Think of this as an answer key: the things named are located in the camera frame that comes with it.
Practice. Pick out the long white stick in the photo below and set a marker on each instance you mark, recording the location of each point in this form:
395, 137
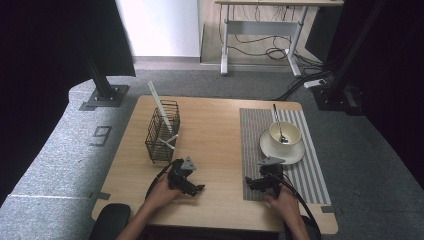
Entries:
159, 103

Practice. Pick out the person's left hand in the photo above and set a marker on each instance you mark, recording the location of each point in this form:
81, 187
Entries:
160, 195

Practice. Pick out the white cup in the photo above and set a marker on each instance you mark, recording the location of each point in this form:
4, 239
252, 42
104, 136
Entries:
293, 133

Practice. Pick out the white-legged wooden desk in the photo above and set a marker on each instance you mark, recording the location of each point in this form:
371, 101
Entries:
260, 27

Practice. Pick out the short white stick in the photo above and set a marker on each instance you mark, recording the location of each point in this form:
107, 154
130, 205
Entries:
167, 143
173, 137

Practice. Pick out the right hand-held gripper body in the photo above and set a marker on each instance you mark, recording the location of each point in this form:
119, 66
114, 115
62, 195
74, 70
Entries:
270, 174

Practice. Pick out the metal spoon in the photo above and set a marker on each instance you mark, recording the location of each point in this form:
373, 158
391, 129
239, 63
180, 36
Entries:
279, 125

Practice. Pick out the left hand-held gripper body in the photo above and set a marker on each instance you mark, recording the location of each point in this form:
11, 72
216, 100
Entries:
176, 176

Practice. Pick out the striped grey placemat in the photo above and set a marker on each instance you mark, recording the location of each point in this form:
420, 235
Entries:
251, 146

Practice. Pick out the white panel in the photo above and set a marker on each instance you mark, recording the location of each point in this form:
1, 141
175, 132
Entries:
160, 26

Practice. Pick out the white power strip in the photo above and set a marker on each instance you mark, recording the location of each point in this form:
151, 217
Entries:
315, 83

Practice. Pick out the dark curtain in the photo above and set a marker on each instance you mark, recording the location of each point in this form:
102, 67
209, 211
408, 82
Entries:
43, 66
400, 83

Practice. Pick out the white saucer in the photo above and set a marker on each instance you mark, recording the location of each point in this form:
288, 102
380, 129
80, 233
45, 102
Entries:
283, 155

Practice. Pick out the black chair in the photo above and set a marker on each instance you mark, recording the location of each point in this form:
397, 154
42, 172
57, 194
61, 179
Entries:
110, 221

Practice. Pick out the grey tape piece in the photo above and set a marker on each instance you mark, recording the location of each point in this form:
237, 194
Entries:
103, 195
327, 209

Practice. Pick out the black metal stand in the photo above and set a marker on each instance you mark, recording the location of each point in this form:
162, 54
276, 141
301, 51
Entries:
103, 90
336, 95

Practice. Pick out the person's right hand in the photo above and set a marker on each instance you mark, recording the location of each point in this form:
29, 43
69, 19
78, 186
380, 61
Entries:
284, 201

